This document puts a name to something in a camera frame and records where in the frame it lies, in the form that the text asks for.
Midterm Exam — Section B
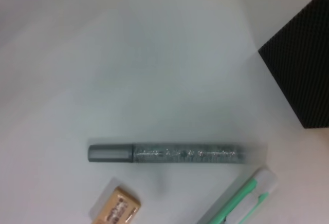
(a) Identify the grey pen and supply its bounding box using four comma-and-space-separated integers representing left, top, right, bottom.
88, 141, 269, 165

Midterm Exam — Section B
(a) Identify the mint green utility knife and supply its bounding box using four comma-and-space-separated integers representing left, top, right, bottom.
196, 167, 280, 224

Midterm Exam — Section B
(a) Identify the beige eraser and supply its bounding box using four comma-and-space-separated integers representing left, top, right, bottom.
88, 177, 142, 224

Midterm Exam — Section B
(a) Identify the black mesh pen holder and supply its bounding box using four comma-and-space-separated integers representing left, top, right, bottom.
258, 0, 329, 129

